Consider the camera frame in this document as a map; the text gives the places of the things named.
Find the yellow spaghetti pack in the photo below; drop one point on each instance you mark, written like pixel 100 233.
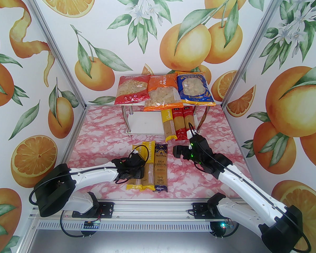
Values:
pixel 150 167
pixel 135 185
pixel 169 125

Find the dark blue spaghetti pack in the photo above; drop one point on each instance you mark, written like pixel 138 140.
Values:
pixel 161 167

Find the red spaghetti pack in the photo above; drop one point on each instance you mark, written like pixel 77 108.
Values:
pixel 179 125
pixel 189 117

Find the orange macaroni bag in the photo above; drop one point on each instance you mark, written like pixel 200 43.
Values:
pixel 160 93

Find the blue pasta bag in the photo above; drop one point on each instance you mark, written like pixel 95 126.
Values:
pixel 194 88

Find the red macaroni bag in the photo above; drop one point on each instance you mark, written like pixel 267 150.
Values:
pixel 131 88

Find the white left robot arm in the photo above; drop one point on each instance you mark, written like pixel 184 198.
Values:
pixel 94 174

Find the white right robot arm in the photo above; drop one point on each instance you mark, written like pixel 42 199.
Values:
pixel 252 194

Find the white two-tier shelf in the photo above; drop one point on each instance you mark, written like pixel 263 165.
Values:
pixel 147 122

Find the small circuit board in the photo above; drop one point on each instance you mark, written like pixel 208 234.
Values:
pixel 92 225
pixel 229 225

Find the black hub with green light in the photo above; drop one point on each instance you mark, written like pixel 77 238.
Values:
pixel 218 229

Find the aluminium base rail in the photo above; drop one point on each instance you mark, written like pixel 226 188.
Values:
pixel 152 209

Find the aluminium frame rail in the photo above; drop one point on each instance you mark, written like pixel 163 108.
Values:
pixel 238 141
pixel 100 106
pixel 74 134

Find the aluminium frame post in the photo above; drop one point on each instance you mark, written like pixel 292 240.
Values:
pixel 55 45
pixel 26 236
pixel 254 45

